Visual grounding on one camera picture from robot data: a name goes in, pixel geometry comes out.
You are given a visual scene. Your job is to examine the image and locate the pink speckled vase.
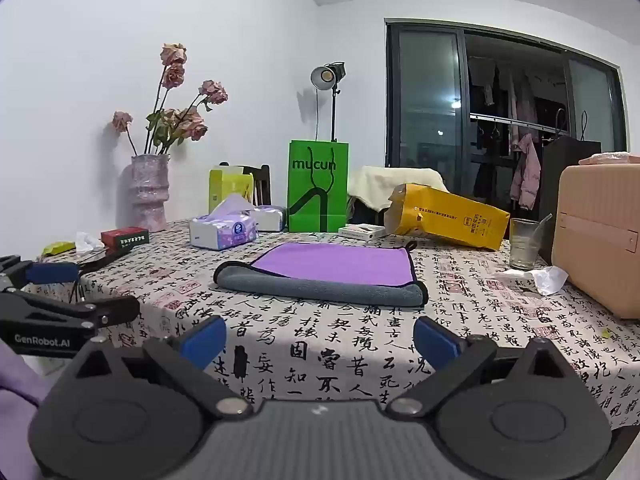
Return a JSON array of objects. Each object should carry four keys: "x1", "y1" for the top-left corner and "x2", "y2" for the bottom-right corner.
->
[{"x1": 131, "y1": 154, "x2": 171, "y2": 234}]

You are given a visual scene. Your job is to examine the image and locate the yellow paper bag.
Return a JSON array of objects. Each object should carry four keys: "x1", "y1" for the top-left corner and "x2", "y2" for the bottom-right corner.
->
[{"x1": 384, "y1": 183, "x2": 511, "y2": 252}]

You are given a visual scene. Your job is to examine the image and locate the purple and grey towel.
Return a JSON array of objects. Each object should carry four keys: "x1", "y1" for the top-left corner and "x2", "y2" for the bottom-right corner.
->
[{"x1": 214, "y1": 241, "x2": 430, "y2": 309}]

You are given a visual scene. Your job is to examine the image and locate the cream blanket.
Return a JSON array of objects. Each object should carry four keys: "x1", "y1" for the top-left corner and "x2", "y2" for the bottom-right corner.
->
[{"x1": 347, "y1": 165, "x2": 449, "y2": 212}]

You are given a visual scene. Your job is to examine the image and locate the white tissue pack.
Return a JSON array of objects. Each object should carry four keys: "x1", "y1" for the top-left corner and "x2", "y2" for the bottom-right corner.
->
[{"x1": 249, "y1": 204, "x2": 287, "y2": 233}]

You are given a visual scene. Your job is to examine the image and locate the black tool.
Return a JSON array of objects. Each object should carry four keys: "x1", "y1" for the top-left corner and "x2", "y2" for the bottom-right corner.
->
[{"x1": 75, "y1": 249, "x2": 132, "y2": 275}]

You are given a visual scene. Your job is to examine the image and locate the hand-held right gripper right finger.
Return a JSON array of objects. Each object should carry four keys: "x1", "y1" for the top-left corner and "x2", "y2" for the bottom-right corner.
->
[{"x1": 387, "y1": 316, "x2": 583, "y2": 421}]

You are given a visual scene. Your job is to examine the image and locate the dried pink roses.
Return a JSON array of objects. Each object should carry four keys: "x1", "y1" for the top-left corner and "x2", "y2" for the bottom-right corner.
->
[{"x1": 111, "y1": 42, "x2": 230, "y2": 157}]

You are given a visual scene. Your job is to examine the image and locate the purple cloth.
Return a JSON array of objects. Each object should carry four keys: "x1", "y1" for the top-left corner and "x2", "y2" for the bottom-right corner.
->
[{"x1": 0, "y1": 344, "x2": 57, "y2": 480}]

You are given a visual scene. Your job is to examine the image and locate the black framed sliding window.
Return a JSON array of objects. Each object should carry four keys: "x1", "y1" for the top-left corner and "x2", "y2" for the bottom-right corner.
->
[{"x1": 383, "y1": 17, "x2": 630, "y2": 213}]

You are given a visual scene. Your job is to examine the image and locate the black chair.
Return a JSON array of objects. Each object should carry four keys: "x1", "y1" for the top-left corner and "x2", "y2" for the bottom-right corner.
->
[{"x1": 219, "y1": 161, "x2": 272, "y2": 207}]

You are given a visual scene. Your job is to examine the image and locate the pink hanging jacket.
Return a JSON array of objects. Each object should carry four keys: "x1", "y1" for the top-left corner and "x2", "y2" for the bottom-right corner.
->
[{"x1": 509, "y1": 133, "x2": 542, "y2": 210}]

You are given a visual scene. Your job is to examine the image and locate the green paper bag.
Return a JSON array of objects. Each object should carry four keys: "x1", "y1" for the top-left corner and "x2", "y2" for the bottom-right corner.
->
[{"x1": 287, "y1": 139, "x2": 350, "y2": 234}]

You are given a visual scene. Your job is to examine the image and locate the red box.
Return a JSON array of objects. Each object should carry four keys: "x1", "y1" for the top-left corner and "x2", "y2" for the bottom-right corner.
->
[{"x1": 100, "y1": 228, "x2": 151, "y2": 251}]

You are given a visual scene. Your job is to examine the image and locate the clear straw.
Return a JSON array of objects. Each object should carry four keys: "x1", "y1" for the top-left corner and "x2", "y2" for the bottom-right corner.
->
[{"x1": 529, "y1": 213, "x2": 554, "y2": 242}]

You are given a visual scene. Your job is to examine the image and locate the blue purple tissue pack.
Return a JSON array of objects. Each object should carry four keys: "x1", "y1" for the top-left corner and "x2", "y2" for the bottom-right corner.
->
[{"x1": 189, "y1": 194, "x2": 259, "y2": 252}]

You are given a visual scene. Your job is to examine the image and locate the studio light on stand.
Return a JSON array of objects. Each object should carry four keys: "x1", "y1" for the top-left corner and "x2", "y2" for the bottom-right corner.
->
[{"x1": 310, "y1": 61, "x2": 347, "y2": 144}]

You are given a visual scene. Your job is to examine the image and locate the pink suitcase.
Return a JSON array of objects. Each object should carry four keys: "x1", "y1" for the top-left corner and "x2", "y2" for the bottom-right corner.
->
[{"x1": 551, "y1": 162, "x2": 640, "y2": 322}]

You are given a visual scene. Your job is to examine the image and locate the yellow-green box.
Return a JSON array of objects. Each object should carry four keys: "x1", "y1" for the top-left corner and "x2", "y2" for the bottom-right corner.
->
[{"x1": 209, "y1": 165, "x2": 255, "y2": 215}]

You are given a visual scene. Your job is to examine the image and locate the crumpled white tissue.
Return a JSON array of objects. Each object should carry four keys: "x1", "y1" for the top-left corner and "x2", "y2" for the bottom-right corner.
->
[
  {"x1": 74, "y1": 231, "x2": 106, "y2": 254},
  {"x1": 492, "y1": 264, "x2": 570, "y2": 296}
]

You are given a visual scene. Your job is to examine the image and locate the black paper bag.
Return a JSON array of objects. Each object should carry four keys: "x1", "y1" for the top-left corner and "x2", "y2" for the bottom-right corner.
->
[{"x1": 538, "y1": 134, "x2": 603, "y2": 262}]

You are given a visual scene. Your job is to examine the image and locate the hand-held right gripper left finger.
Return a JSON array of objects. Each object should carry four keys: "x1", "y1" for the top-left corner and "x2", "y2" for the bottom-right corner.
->
[{"x1": 65, "y1": 316, "x2": 253, "y2": 421}]

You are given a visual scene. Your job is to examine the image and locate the white flat box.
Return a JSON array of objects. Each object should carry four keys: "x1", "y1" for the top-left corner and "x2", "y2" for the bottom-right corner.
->
[{"x1": 338, "y1": 223, "x2": 387, "y2": 240}]

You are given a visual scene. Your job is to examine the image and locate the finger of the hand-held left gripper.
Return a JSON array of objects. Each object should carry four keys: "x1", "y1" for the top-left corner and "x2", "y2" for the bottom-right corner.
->
[
  {"x1": 20, "y1": 292, "x2": 142, "y2": 331},
  {"x1": 0, "y1": 255, "x2": 82, "y2": 293}
]

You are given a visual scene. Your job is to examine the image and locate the clear glass cup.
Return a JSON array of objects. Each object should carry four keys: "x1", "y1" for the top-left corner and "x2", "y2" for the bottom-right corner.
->
[{"x1": 508, "y1": 218, "x2": 541, "y2": 271}]

